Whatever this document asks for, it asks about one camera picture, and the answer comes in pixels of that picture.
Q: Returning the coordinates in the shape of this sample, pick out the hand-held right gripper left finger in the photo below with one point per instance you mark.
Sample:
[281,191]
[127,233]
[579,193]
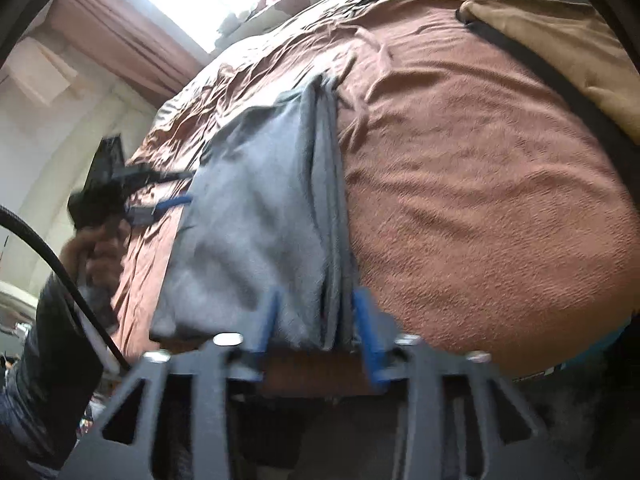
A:
[267,320]

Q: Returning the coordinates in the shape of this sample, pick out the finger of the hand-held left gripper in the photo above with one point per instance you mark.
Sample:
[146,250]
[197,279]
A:
[160,176]
[160,208]

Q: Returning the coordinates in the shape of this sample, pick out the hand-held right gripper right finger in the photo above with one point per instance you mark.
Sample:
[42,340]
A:
[367,330]

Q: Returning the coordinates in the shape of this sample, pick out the grey t-shirt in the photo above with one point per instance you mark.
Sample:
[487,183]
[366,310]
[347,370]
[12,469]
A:
[250,210]

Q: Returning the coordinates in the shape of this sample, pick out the person's left forearm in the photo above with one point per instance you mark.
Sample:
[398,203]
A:
[45,360]

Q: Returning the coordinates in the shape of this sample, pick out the person's left hand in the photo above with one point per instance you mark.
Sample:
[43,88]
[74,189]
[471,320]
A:
[95,260]

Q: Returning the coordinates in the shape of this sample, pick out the white hanging cloth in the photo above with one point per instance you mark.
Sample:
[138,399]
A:
[42,70]

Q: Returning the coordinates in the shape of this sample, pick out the pink curtain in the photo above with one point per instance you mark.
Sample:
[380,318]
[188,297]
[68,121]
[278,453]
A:
[125,35]

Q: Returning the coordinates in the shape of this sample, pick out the beige plush toy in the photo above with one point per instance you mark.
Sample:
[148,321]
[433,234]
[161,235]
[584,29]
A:
[232,22]

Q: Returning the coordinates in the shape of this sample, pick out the brown bed blanket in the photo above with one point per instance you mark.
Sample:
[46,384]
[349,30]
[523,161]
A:
[475,185]

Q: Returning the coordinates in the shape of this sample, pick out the window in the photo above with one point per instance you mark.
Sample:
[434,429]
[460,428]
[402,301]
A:
[200,0]

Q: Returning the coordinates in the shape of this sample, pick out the tan folded garment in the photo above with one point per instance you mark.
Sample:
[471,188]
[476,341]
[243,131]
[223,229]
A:
[565,45]

